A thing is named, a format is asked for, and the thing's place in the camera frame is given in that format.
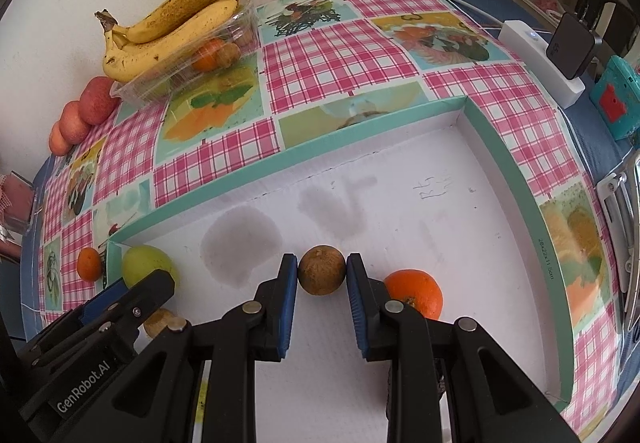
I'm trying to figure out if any orange tangerine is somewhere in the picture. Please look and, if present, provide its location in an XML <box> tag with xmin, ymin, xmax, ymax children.
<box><xmin>76</xmin><ymin>247</ymin><xmax>103</xmax><ymax>283</ymax></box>
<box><xmin>384</xmin><ymin>269</ymin><xmax>444</xmax><ymax>319</ymax></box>

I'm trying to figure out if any small beige nut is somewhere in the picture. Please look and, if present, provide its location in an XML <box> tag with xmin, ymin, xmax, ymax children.
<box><xmin>143</xmin><ymin>307</ymin><xmax>186</xmax><ymax>338</ymax></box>

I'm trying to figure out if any brown round fruit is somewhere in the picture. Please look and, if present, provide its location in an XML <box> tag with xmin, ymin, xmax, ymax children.
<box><xmin>297</xmin><ymin>245</ymin><xmax>346</xmax><ymax>296</ymax></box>

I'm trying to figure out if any pink flower bouquet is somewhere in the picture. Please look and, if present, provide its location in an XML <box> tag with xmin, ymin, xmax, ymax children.
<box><xmin>1</xmin><ymin>171</ymin><xmax>35</xmax><ymax>262</ymax></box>

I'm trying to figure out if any red apple left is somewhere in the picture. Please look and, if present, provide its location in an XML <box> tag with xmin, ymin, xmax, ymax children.
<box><xmin>48</xmin><ymin>122</ymin><xmax>73</xmax><ymax>157</ymax></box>

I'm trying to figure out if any red apple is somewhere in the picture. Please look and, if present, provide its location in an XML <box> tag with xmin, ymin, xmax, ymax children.
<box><xmin>58</xmin><ymin>101</ymin><xmax>91</xmax><ymax>145</ymax></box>
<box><xmin>48</xmin><ymin>122</ymin><xmax>73</xmax><ymax>157</ymax></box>
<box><xmin>79</xmin><ymin>76</ymin><xmax>119</xmax><ymax>126</ymax></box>

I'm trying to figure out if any red apple middle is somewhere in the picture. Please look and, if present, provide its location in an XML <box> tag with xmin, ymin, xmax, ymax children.
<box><xmin>58</xmin><ymin>101</ymin><xmax>91</xmax><ymax>145</ymax></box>

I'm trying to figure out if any teal white tray box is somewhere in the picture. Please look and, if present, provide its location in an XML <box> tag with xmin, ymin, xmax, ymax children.
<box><xmin>107</xmin><ymin>96</ymin><xmax>575</xmax><ymax>442</ymax></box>

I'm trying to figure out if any red apple right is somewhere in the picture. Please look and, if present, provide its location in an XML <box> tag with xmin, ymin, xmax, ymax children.
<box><xmin>79</xmin><ymin>76</ymin><xmax>119</xmax><ymax>126</ymax></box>

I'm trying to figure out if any white metal clip tool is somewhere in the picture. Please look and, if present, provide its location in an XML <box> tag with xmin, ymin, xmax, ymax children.
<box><xmin>597</xmin><ymin>151</ymin><xmax>639</xmax><ymax>331</ymax></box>

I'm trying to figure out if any clear plastic container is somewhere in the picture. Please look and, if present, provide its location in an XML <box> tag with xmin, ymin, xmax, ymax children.
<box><xmin>96</xmin><ymin>0</ymin><xmax>258</xmax><ymax>108</ymax></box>

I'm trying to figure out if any teal toy box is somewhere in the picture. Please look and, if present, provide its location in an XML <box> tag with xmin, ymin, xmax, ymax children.
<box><xmin>589</xmin><ymin>55</ymin><xmax>640</xmax><ymax>141</ymax></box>

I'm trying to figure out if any pink checkered fruit tablecloth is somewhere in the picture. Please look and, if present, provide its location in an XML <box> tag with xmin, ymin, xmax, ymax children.
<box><xmin>38</xmin><ymin>0</ymin><xmax>620</xmax><ymax>437</ymax></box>

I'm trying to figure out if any yellow banana bunch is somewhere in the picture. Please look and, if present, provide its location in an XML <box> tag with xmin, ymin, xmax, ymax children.
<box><xmin>94</xmin><ymin>0</ymin><xmax>240</xmax><ymax>84</ymax></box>

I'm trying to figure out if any white power strip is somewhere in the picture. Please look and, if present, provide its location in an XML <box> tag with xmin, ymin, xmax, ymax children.
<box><xmin>498</xmin><ymin>20</ymin><xmax>586</xmax><ymax>108</ymax></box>

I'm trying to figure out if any black power adapter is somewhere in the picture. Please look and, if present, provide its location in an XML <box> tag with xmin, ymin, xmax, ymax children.
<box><xmin>546</xmin><ymin>12</ymin><xmax>602</xmax><ymax>80</ymax></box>

